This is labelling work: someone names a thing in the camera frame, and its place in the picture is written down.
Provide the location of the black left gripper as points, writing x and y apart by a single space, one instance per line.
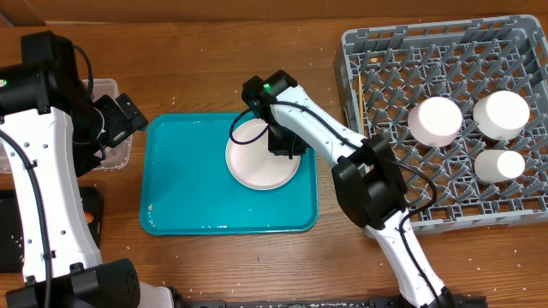
121 124

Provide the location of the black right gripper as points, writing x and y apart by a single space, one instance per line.
280 147

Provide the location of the large pink plate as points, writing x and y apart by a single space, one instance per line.
253 165

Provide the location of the wooden chopstick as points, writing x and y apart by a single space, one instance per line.
361 103

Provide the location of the orange sausage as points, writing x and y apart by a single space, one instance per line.
89 217

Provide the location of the small pink bowl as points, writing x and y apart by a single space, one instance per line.
435 122

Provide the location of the white paper cup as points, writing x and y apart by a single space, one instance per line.
493 166

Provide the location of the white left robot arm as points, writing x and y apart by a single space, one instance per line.
53 131

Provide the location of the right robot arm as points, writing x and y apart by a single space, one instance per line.
367 178

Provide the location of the black waste tray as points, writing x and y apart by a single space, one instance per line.
12 247

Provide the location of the teal plastic tray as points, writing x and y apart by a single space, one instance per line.
187 188

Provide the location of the grey plastic dish rack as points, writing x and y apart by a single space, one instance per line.
463 101

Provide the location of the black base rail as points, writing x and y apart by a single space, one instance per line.
457 301

